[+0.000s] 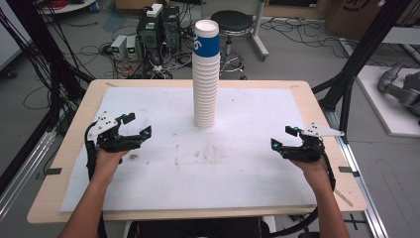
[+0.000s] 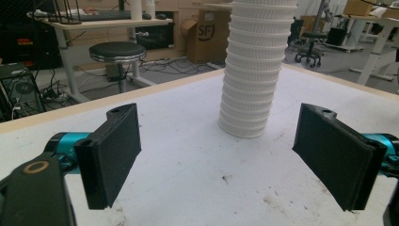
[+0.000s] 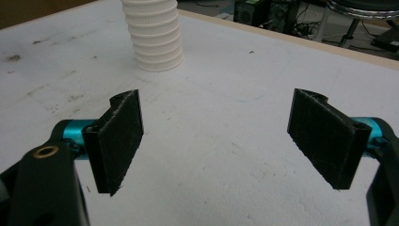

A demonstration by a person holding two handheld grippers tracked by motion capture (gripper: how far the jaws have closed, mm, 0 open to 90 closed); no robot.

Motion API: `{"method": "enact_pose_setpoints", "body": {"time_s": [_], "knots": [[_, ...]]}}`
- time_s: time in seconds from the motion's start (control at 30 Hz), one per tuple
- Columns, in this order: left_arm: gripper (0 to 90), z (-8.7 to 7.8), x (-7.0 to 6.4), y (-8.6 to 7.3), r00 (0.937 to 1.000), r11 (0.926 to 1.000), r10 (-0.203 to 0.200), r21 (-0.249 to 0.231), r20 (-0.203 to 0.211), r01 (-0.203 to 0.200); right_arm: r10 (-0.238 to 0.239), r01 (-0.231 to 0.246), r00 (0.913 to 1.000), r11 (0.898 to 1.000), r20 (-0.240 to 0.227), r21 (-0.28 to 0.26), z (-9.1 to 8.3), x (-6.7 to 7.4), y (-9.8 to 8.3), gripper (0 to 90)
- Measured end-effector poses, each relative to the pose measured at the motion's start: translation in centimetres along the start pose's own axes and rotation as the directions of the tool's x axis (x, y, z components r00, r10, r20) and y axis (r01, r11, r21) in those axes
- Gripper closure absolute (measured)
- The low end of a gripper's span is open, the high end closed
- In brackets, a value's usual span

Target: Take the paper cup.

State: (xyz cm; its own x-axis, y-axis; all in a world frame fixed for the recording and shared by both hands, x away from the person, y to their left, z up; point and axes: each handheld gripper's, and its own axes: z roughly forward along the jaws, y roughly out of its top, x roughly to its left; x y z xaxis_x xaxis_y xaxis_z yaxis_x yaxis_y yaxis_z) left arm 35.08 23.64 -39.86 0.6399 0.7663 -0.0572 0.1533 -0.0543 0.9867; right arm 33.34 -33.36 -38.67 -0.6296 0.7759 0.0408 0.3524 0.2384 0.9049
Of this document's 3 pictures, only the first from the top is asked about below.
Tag person's right hand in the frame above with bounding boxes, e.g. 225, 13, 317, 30
289, 157, 333, 190

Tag light wooden table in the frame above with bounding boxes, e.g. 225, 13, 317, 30
27, 78, 368, 225

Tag black round stool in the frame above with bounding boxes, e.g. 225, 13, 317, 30
210, 9, 256, 81

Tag white floor platform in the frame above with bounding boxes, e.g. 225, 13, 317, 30
356, 64, 420, 139

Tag black computer tower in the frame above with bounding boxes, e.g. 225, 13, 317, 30
161, 4, 182, 54
136, 12, 163, 65

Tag bundle of black cables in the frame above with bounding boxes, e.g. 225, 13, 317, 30
0, 6, 80, 127

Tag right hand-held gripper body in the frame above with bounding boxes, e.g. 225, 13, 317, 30
280, 122, 346, 164

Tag white adapter box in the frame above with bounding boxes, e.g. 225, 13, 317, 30
146, 3, 164, 19

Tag person's left hand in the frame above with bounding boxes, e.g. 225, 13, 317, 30
91, 148, 131, 182

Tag white metal stand leg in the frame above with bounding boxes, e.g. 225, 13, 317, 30
251, 0, 270, 62

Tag black metal frame post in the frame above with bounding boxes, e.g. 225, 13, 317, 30
311, 0, 417, 144
0, 0, 95, 196

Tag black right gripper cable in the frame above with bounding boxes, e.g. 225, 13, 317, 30
268, 142, 338, 238

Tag blue banded paper cup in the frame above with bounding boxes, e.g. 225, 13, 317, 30
193, 19, 221, 60

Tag white round table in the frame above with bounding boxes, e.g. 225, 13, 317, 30
39, 0, 97, 16

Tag stack of white paper cups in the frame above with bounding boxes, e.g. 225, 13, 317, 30
191, 53, 222, 130

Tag brown cardboard box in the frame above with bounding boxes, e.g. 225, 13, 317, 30
324, 0, 420, 42

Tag aluminium rail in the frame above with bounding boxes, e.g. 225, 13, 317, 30
0, 127, 57, 222
324, 108, 390, 238

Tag red cable coil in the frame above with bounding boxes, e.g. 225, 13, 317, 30
45, 0, 69, 10

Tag black tape strip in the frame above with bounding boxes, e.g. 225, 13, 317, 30
338, 166, 362, 179
35, 167, 63, 181

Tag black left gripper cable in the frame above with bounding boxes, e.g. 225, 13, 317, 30
84, 121, 101, 182

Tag grey power supply unit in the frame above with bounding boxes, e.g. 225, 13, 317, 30
125, 35, 140, 61
110, 34, 129, 61

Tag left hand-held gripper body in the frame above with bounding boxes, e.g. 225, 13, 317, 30
86, 110, 144, 154

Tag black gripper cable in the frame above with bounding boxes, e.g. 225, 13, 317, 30
84, 121, 101, 182
268, 142, 338, 238

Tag person's dark clothing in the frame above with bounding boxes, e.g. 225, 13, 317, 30
126, 216, 272, 238

